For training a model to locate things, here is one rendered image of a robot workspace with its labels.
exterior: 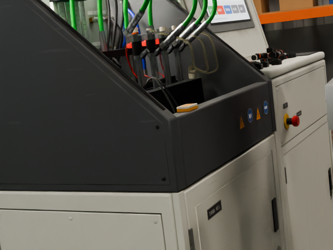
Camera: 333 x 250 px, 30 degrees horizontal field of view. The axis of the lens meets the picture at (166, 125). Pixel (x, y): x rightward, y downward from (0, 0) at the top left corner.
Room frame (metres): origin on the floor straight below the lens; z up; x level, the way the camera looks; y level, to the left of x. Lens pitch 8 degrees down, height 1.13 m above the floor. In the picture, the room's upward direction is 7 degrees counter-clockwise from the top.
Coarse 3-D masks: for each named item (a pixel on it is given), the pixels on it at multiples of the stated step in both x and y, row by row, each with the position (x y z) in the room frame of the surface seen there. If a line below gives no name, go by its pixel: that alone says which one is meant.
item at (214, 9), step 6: (150, 0) 1.96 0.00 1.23; (216, 0) 1.86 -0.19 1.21; (150, 6) 1.97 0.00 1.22; (216, 6) 1.86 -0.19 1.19; (150, 12) 1.97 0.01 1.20; (150, 18) 1.97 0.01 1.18; (210, 18) 1.87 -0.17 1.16; (150, 24) 1.97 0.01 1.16; (204, 24) 1.88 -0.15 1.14; (198, 30) 1.89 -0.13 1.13
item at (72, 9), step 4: (72, 0) 1.81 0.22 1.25; (144, 0) 1.55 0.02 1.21; (148, 0) 1.54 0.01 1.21; (72, 4) 1.81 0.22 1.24; (144, 4) 1.55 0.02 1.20; (148, 4) 1.55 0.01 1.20; (72, 8) 1.81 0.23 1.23; (140, 8) 1.56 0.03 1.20; (144, 8) 1.56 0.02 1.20; (72, 12) 1.81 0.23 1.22; (72, 16) 1.81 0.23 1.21; (72, 20) 1.81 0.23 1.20; (72, 24) 1.81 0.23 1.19; (76, 28) 1.82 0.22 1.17
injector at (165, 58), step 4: (164, 32) 1.85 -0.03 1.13; (160, 36) 1.86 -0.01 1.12; (164, 36) 1.85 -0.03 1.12; (160, 40) 1.86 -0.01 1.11; (164, 40) 1.85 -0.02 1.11; (168, 48) 1.85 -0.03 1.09; (172, 48) 1.85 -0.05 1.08; (164, 52) 1.85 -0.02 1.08; (168, 52) 1.85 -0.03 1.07; (164, 56) 1.86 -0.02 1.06; (164, 60) 1.86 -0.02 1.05; (168, 60) 1.86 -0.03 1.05; (164, 64) 1.86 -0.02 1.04; (168, 64) 1.86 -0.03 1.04; (164, 68) 1.86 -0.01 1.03; (168, 68) 1.86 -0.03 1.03; (168, 72) 1.86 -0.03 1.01; (168, 76) 1.86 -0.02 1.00; (168, 80) 1.86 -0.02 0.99; (168, 84) 1.86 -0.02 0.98
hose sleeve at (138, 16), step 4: (136, 12) 1.57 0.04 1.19; (140, 12) 1.56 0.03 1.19; (144, 12) 1.56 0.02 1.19; (136, 16) 1.57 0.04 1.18; (140, 16) 1.57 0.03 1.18; (132, 20) 1.59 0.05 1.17; (136, 20) 1.58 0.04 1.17; (132, 24) 1.59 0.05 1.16; (136, 24) 1.59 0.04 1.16; (128, 28) 1.60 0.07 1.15; (132, 28) 1.60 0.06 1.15
